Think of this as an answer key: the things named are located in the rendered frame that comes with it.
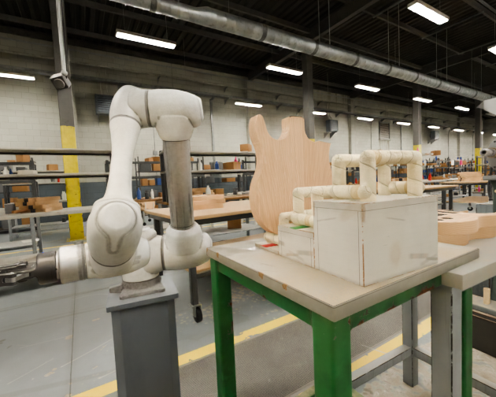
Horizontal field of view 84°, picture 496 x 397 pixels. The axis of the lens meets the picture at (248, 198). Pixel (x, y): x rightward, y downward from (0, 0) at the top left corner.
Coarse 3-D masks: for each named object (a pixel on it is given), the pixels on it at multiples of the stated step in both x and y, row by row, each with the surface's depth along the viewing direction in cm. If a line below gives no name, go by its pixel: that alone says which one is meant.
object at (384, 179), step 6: (378, 168) 74; (384, 168) 73; (390, 168) 73; (378, 174) 74; (384, 174) 73; (390, 174) 73; (378, 180) 74; (384, 180) 73; (390, 180) 73; (378, 186) 74; (384, 186) 73; (378, 192) 75; (384, 192) 73; (390, 192) 73
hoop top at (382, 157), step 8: (368, 152) 58; (376, 152) 58; (384, 152) 59; (392, 152) 61; (400, 152) 62; (408, 152) 63; (416, 152) 65; (376, 160) 58; (384, 160) 59; (392, 160) 61; (400, 160) 62; (408, 160) 63; (416, 160) 65
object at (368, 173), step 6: (360, 162) 59; (366, 162) 58; (372, 162) 57; (360, 168) 59; (366, 168) 58; (372, 168) 57; (360, 174) 59; (366, 174) 58; (372, 174) 58; (360, 180) 59; (366, 180) 58; (372, 180) 58; (372, 186) 58; (372, 192) 58; (366, 198) 58; (372, 198) 58
